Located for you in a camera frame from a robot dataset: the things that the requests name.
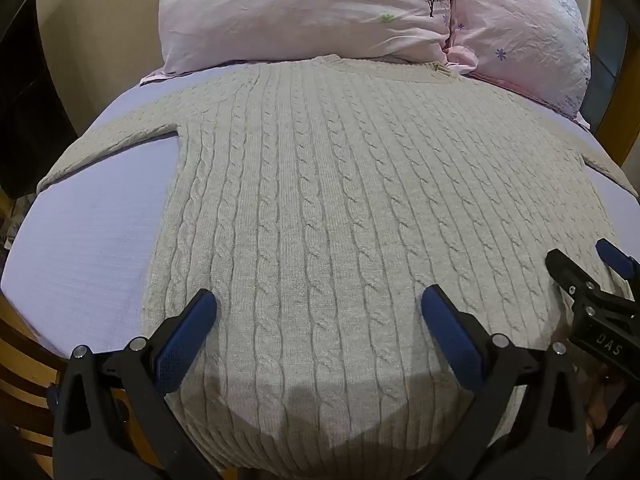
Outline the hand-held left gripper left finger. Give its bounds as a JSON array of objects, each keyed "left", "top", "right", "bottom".
[{"left": 49, "top": 288, "right": 222, "bottom": 480}]

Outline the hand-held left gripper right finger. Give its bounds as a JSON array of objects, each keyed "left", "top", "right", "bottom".
[{"left": 421, "top": 284, "right": 597, "bottom": 480}]

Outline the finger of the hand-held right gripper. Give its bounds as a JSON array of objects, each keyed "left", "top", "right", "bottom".
[
  {"left": 544, "top": 248, "right": 640, "bottom": 322},
  {"left": 596, "top": 238, "right": 640, "bottom": 282}
]

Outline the beige cable knit sweater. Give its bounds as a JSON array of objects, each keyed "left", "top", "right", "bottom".
[{"left": 36, "top": 54, "right": 640, "bottom": 473}]

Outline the lavender bed sheet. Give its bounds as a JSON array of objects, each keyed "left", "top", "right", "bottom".
[{"left": 0, "top": 57, "right": 640, "bottom": 361}]

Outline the wooden headboard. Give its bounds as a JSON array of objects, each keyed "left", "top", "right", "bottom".
[{"left": 587, "top": 0, "right": 640, "bottom": 171}]

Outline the pink crinkled floral pillow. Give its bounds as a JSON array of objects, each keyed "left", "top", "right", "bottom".
[{"left": 446, "top": 0, "right": 594, "bottom": 132}]

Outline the dark cabinet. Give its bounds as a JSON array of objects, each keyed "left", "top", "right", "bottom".
[{"left": 0, "top": 0, "right": 84, "bottom": 200}]

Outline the large pink floral pillow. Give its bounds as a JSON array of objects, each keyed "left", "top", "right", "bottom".
[{"left": 140, "top": 0, "right": 482, "bottom": 87}]

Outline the wooden bed frame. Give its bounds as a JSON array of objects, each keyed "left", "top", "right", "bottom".
[{"left": 0, "top": 290, "right": 241, "bottom": 480}]

